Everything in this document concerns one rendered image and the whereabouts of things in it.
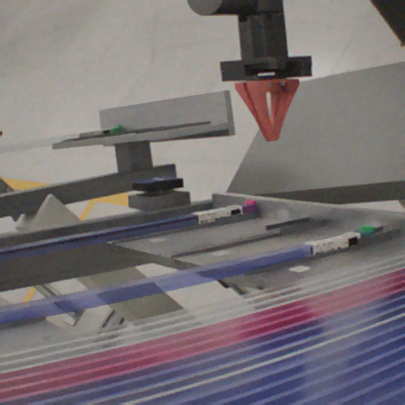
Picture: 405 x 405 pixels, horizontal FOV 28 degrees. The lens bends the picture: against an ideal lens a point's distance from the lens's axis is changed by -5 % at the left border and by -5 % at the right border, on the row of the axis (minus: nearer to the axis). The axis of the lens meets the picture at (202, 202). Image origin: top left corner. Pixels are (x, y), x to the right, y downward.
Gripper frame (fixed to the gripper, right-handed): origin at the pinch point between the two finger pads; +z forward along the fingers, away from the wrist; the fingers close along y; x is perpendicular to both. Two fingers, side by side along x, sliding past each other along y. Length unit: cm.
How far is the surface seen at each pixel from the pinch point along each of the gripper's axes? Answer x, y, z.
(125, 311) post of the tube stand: -5.3, -30.6, 26.5
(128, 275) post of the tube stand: -4.8, -29.1, 20.7
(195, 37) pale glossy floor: 136, -207, -22
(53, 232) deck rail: -25.7, -7.7, 8.1
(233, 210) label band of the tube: -7.3, 1.1, 7.8
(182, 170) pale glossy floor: 87, -151, 24
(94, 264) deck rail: -21.1, -7.6, 12.6
